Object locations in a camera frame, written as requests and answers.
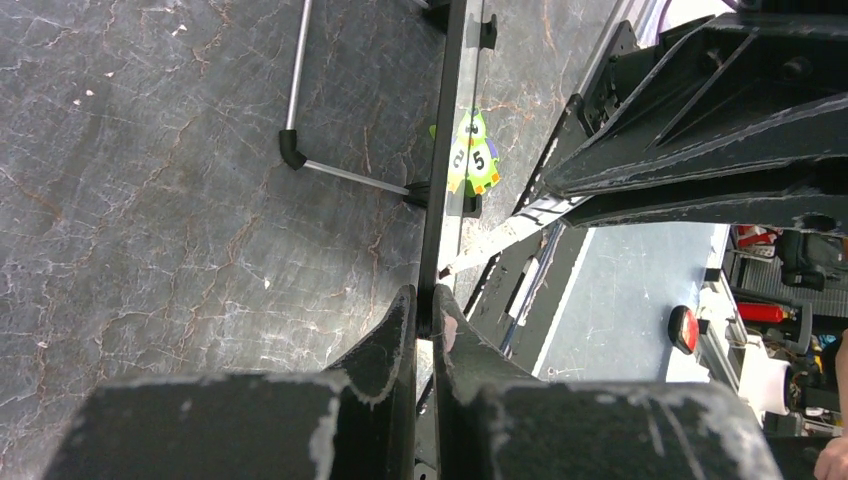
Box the red emergency stop button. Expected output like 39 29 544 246
668 305 701 355

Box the green owl number block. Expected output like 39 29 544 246
445 107 501 198

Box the white whiteboard black frame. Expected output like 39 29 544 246
278 0 499 399

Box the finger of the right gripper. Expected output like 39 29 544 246
544 13 847 196
563 158 847 237

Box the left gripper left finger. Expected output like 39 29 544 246
44 286 416 479

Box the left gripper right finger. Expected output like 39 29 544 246
431 285 781 479

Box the white marker brown cap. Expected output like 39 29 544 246
437 195 588 280

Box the red fire extinguisher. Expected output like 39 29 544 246
737 302 795 324

